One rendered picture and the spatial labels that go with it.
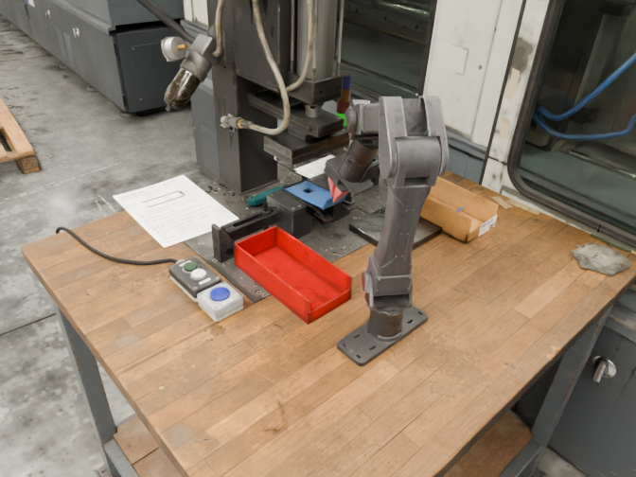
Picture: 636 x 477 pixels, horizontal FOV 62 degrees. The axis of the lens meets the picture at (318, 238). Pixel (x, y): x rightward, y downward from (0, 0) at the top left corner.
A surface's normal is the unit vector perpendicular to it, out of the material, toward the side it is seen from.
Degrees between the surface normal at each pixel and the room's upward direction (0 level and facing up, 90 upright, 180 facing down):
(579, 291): 0
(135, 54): 90
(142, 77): 90
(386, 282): 97
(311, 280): 0
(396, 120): 42
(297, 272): 0
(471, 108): 90
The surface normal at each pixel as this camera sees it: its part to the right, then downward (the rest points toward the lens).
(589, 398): -0.78, 0.33
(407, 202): 0.15, 0.66
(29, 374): 0.04, -0.82
